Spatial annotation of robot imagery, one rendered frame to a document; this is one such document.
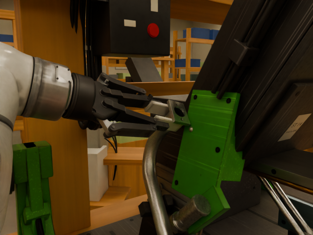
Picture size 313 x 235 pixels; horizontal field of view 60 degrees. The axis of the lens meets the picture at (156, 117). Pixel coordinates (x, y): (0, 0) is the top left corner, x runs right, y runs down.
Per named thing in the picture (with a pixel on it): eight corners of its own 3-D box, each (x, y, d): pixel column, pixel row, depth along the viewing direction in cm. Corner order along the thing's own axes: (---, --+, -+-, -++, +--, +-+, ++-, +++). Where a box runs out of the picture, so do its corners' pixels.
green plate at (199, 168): (239, 209, 52) (264, 102, 52) (209, 210, 47) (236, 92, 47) (198, 189, 61) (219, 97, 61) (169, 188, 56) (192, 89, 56)
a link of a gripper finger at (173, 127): (155, 114, 51) (156, 117, 51) (183, 120, 55) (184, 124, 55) (147, 123, 53) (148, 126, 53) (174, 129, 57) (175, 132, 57)
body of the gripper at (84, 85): (74, 100, 39) (130, 112, 44) (71, 59, 43) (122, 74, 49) (57, 129, 43) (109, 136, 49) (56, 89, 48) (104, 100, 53)
